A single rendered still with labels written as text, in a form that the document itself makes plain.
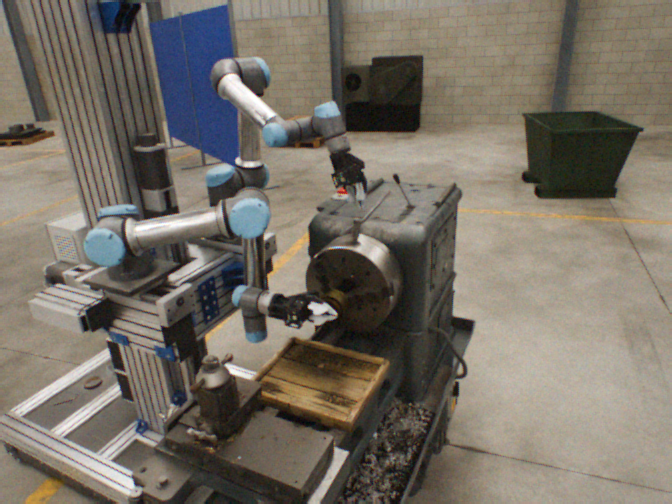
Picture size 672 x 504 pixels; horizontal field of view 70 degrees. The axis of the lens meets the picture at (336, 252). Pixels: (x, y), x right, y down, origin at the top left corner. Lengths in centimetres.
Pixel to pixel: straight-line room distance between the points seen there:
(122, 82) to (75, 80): 14
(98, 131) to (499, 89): 1024
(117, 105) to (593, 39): 1044
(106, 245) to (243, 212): 40
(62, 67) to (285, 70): 1086
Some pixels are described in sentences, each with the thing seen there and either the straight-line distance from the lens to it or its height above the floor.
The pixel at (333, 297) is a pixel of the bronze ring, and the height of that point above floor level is 112.
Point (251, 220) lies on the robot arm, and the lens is 141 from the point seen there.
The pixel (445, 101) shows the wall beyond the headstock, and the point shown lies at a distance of 1159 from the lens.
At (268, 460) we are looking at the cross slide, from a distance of 120.
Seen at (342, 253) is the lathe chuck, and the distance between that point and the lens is 154.
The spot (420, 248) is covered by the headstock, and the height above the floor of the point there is 120.
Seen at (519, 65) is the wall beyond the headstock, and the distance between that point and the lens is 1144.
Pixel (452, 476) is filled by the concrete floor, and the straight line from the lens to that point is 247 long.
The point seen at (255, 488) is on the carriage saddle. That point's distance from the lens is 122.
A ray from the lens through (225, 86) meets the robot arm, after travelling 179.
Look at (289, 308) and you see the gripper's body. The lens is 146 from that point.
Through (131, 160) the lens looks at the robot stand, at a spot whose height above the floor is 149.
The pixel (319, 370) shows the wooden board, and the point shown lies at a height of 88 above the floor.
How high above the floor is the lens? 184
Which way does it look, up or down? 24 degrees down
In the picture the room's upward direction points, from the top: 3 degrees counter-clockwise
